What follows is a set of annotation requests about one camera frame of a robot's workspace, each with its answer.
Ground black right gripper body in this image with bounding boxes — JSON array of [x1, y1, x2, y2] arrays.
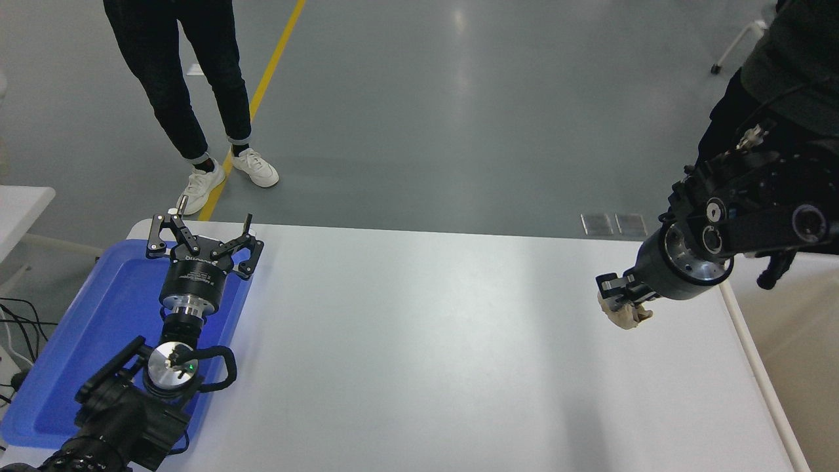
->
[[633, 228, 723, 302]]

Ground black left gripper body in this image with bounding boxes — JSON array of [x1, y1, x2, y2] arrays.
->
[[160, 238, 235, 310]]

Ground tan paper ball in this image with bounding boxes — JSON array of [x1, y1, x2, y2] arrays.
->
[[598, 292, 654, 330]]

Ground metal floor plate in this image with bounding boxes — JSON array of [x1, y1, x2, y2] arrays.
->
[[615, 213, 649, 237], [581, 213, 615, 237]]

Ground blue plastic tray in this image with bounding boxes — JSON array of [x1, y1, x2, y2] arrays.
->
[[0, 239, 256, 450]]

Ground white side table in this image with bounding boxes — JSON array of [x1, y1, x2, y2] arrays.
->
[[0, 186, 106, 302]]

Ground person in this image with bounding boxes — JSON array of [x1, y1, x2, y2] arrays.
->
[[695, 0, 839, 171], [103, 0, 280, 216]]

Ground large pale bin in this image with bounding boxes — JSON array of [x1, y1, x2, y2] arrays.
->
[[720, 252, 839, 472]]

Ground white chair leg with caster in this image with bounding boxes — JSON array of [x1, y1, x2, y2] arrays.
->
[[711, 20, 768, 75]]

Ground black cables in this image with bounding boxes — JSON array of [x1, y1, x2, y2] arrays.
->
[[0, 298, 50, 407]]

